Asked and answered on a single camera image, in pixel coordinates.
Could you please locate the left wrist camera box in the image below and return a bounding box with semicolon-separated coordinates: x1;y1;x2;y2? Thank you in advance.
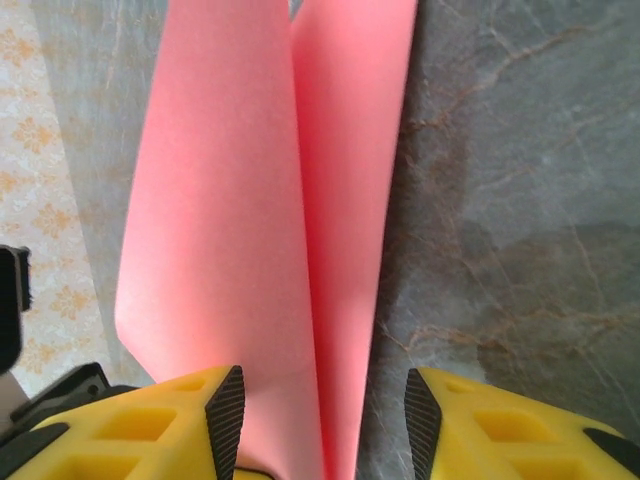
0;244;32;436

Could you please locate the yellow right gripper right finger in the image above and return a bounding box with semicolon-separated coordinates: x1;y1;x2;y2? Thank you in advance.
402;366;640;480

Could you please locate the pink square paper sheet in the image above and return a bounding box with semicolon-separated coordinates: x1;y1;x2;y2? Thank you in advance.
113;0;419;480

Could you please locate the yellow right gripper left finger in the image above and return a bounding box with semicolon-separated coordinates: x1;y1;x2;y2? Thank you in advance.
0;363;247;480

